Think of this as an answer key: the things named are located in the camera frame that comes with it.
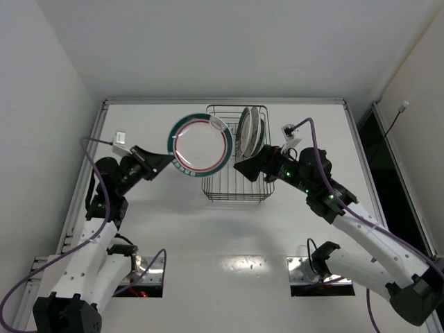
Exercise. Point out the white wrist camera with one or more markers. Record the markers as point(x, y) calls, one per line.
point(292, 138)
point(119, 144)

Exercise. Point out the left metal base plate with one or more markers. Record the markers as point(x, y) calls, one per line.
point(146, 274)

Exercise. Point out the green red rimmed plate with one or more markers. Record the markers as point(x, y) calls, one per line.
point(201, 144)
point(243, 132)

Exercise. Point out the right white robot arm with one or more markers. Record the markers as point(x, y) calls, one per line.
point(411, 282)

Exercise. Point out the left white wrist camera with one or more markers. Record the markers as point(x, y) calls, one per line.
point(119, 144)

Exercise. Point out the black wall cable white plug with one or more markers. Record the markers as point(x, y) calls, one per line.
point(381, 141)

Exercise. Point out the grey wire dish rack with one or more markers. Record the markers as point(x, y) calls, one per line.
point(228, 184)

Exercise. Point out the aluminium table frame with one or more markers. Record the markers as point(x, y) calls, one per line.
point(226, 258)

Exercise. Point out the small teal patterned plate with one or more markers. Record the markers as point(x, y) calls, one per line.
point(260, 141)

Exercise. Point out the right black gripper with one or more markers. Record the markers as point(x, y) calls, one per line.
point(263, 161)

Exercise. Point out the metal base plate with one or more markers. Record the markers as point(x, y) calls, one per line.
point(146, 274)
point(301, 275)

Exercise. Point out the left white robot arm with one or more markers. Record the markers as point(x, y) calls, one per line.
point(96, 265)

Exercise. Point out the white plate grey rim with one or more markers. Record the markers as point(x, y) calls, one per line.
point(254, 137)

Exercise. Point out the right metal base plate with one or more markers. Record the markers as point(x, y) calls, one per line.
point(301, 275)

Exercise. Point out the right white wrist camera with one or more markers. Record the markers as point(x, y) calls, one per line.
point(292, 138)

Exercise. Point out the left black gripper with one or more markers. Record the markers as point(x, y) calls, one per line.
point(146, 163)

